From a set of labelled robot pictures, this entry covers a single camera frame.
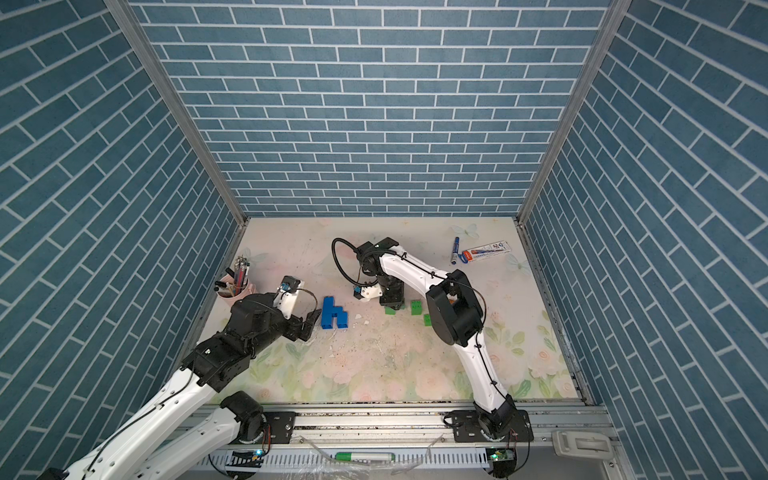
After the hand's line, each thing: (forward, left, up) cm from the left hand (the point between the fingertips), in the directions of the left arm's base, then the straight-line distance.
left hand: (312, 304), depth 76 cm
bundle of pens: (+12, +25, -5) cm, 28 cm away
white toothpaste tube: (+34, -61, -16) cm, 71 cm away
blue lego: (+4, 0, -17) cm, 18 cm away
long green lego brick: (+4, -31, -16) cm, 36 cm away
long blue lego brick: (+7, -1, -17) cm, 18 cm away
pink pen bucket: (+7, +28, -11) cm, 31 cm away
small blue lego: (+9, 0, -16) cm, 18 cm away
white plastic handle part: (-28, -66, -15) cm, 73 cm away
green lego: (+6, -20, -15) cm, 25 cm away
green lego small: (+8, -28, -16) cm, 33 cm away
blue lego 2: (+5, -5, -17) cm, 18 cm away
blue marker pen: (+32, -44, -17) cm, 57 cm away
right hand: (+10, -23, -15) cm, 29 cm away
